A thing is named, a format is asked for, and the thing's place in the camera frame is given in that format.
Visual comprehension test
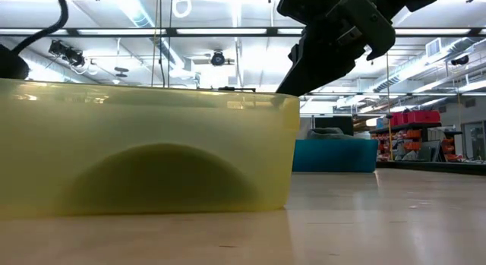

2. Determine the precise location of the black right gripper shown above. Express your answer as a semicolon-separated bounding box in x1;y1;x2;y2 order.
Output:
276;0;440;98

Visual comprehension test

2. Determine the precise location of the dark green-grey cap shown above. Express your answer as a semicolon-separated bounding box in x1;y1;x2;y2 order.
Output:
65;142;260;216

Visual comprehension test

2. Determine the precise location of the black screen panel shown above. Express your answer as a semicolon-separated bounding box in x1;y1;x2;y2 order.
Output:
314;115;355;131

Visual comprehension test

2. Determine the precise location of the small red storage bin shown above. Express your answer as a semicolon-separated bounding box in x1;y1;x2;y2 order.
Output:
390;112;409;127

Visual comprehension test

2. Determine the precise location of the large red storage bin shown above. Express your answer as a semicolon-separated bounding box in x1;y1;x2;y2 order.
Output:
406;110;442;125

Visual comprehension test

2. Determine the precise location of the blue plastic bin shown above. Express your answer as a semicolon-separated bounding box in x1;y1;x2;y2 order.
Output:
292;137;380;174

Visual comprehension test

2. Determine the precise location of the black storage shelf rack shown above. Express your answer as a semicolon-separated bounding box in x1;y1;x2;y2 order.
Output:
369;110;463;163

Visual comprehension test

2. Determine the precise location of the round black ceiling device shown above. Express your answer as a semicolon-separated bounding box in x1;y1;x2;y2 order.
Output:
210;49;226;68

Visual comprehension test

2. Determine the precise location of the yellow translucent plastic bin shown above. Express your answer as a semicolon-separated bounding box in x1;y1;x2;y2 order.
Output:
0;77;301;221

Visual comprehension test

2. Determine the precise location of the black ceiling-mounted device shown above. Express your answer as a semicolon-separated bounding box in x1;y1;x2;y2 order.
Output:
48;39;87;68

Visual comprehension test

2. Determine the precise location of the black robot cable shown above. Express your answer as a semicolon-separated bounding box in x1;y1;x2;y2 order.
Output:
10;0;70;55

